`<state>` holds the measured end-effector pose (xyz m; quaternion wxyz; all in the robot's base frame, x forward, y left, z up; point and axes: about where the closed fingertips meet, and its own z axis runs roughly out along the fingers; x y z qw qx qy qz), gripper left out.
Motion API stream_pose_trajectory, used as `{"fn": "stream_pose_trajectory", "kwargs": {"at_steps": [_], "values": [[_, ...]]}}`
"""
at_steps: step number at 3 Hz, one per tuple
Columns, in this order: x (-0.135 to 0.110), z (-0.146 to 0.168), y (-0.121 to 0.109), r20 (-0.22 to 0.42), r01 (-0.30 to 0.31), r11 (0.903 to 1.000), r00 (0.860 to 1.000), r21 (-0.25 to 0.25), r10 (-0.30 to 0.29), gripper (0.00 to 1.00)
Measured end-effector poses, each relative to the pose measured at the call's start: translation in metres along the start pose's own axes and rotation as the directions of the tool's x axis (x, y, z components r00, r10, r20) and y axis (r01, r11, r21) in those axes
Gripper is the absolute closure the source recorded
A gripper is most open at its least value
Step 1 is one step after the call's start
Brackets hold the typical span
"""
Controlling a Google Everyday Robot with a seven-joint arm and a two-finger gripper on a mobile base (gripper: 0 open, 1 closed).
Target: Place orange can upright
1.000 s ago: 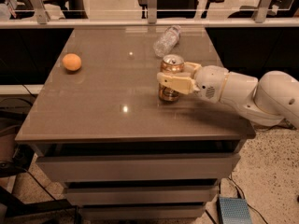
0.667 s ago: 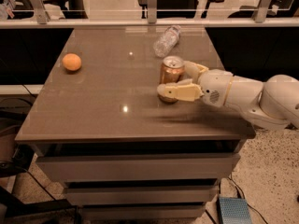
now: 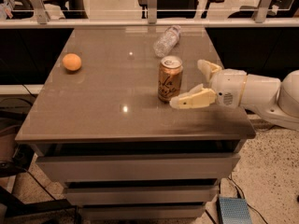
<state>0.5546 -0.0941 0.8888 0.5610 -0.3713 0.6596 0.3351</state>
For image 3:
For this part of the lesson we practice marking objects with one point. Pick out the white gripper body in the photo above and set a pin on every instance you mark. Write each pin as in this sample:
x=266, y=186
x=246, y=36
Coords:
x=228, y=87

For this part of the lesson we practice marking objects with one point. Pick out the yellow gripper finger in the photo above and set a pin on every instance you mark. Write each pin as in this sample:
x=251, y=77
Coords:
x=208, y=69
x=197, y=97

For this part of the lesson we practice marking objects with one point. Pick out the orange soda can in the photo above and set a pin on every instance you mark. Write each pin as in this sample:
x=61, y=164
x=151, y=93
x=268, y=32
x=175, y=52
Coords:
x=170, y=77

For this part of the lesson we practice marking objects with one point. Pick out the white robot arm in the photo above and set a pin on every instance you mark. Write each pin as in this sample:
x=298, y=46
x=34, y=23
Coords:
x=274, y=100

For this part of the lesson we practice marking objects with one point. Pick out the clear plastic water bottle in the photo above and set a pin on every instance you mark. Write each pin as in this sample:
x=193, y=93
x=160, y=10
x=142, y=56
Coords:
x=164, y=44

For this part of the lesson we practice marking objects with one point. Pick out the black office chair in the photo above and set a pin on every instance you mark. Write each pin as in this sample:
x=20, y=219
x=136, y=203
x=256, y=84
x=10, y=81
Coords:
x=176, y=8

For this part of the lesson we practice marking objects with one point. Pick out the grey drawer cabinet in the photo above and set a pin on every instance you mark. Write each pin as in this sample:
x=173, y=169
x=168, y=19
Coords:
x=117, y=149

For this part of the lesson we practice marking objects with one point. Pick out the blue perforated box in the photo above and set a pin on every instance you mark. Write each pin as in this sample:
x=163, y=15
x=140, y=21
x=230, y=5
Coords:
x=233, y=211

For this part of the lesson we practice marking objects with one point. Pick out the orange fruit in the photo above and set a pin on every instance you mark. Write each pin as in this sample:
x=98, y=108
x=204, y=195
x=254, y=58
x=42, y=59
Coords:
x=72, y=62

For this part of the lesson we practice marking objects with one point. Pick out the metal railing post middle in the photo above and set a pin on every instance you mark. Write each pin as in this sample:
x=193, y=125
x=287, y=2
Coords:
x=152, y=11

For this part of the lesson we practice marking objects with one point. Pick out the metal railing post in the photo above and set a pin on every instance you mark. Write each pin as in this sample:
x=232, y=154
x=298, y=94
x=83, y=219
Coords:
x=260, y=13
x=42, y=16
x=152, y=11

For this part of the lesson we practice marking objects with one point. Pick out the metal railing post right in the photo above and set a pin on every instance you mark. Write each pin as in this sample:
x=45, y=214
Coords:
x=260, y=13

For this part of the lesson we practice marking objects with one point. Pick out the metal railing post left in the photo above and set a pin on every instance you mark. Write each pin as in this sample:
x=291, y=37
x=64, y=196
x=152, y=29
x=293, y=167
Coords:
x=42, y=16

